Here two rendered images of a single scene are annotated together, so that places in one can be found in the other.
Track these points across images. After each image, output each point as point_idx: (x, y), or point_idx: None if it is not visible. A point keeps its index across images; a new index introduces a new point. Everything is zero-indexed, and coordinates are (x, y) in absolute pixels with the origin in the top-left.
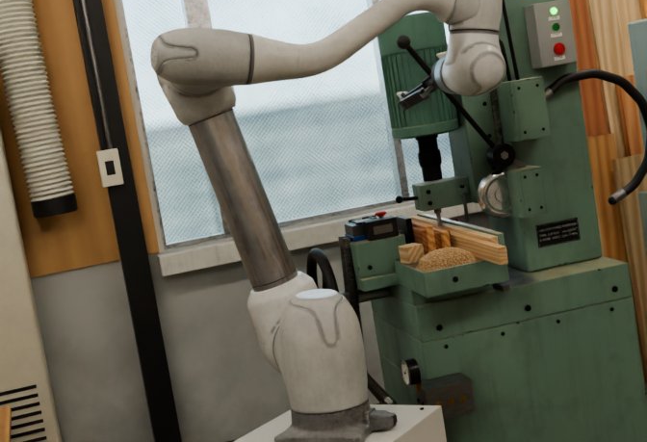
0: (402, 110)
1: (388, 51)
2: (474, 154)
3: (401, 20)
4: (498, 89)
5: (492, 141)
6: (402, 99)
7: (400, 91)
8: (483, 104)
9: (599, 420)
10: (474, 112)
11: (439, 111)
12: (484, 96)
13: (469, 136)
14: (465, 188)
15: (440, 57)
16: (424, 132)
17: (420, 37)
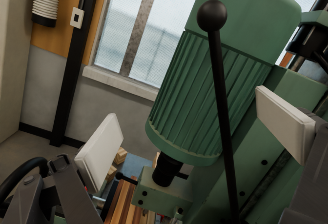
0: (162, 110)
1: (191, 25)
2: (211, 199)
3: None
4: (299, 168)
5: (241, 199)
6: (17, 199)
7: (107, 121)
8: (262, 162)
9: None
10: (244, 163)
11: (203, 142)
12: (271, 155)
13: (219, 181)
14: (181, 215)
15: (263, 102)
16: (168, 152)
17: (247, 30)
